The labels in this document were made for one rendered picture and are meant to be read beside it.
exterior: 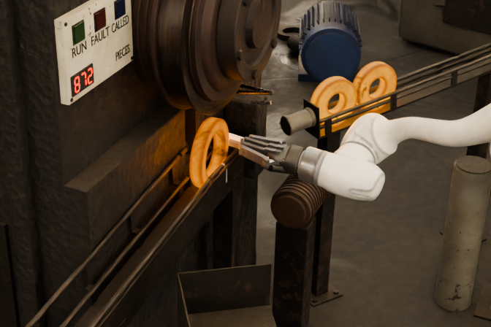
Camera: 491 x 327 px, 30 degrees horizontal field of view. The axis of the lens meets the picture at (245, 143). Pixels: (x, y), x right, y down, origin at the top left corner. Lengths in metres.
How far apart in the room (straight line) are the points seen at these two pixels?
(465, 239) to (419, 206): 0.70
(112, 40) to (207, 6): 0.22
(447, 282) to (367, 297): 0.27
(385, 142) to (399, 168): 1.49
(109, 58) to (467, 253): 1.44
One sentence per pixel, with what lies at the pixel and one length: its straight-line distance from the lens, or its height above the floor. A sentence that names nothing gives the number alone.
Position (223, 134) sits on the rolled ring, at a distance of 2.32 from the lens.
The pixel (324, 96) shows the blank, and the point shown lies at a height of 0.74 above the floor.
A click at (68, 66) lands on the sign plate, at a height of 1.14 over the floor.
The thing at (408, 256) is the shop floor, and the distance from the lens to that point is 3.28.
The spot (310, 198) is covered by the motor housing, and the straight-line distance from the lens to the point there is 2.59.
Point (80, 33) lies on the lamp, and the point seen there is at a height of 1.20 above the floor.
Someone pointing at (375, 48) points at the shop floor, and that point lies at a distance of 4.99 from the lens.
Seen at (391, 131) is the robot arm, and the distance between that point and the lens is 2.31.
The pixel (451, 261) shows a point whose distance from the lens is 2.95.
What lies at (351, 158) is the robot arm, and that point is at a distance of 2.26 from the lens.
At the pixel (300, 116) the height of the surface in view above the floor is 0.69.
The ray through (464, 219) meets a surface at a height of 0.36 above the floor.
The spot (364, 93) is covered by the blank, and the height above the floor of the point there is 0.71.
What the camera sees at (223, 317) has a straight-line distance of 1.98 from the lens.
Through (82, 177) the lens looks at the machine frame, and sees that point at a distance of 1.97.
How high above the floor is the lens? 1.86
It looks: 28 degrees down
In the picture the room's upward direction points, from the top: 1 degrees clockwise
